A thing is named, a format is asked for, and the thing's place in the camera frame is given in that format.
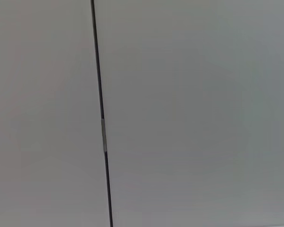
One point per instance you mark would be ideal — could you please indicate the small grey seam clip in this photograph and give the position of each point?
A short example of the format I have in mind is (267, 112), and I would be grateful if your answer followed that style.
(104, 134)

